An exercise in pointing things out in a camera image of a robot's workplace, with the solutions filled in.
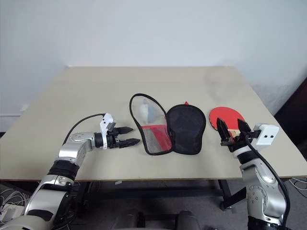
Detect red table tennis paddle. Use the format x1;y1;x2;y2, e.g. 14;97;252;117
208;106;247;140

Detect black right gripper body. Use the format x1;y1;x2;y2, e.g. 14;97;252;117
220;129;261;153

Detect white power strip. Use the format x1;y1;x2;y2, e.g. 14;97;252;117
0;203;26;222

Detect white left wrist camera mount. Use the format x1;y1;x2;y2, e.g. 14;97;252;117
99;113;118;150

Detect black metal table frame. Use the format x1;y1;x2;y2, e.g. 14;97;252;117
76;178;243;212

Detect white floor cable bundle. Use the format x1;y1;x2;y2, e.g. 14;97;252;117
0;183;33;216

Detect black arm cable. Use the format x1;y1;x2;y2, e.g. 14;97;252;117
62;113;106;146
243;134;289;227

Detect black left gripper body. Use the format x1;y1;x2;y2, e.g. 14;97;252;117
105;122;122;150

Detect black mesh paddle case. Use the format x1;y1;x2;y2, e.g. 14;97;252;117
129;92;208;156

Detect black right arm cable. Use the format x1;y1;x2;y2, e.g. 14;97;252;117
243;134;289;227

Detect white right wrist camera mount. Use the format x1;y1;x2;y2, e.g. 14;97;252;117
253;123;280;146

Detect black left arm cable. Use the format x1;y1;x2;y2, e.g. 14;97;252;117
62;113;106;146

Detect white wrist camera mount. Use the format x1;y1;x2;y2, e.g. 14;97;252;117
99;113;118;150
253;123;280;146

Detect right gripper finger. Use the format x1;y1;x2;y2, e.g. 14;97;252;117
216;117;232;143
236;118;253;138

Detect dark wooden furniture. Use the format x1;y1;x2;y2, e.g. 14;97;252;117
274;76;307;166

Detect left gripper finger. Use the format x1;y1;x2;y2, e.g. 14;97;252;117
118;126;134;135
119;138;141;149

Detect white thin floor cables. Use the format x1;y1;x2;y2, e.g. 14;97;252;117
289;177;307;192

